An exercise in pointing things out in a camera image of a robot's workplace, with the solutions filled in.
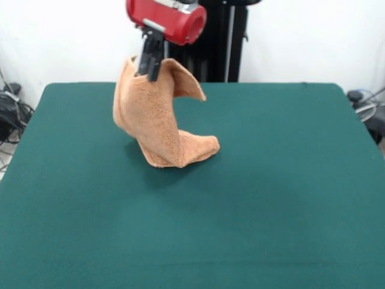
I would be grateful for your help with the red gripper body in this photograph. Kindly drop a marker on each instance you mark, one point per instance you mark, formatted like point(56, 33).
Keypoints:
point(168, 21)

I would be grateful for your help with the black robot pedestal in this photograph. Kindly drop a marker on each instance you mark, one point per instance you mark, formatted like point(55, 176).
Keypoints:
point(222, 45)

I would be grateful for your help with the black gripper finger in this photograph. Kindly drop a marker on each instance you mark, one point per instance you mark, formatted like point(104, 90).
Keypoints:
point(143, 60)
point(156, 60)

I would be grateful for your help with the orange terry towel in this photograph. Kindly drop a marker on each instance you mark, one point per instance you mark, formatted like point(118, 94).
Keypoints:
point(150, 114)

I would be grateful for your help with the dark green table cloth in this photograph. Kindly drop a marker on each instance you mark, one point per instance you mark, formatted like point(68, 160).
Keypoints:
point(90, 210)

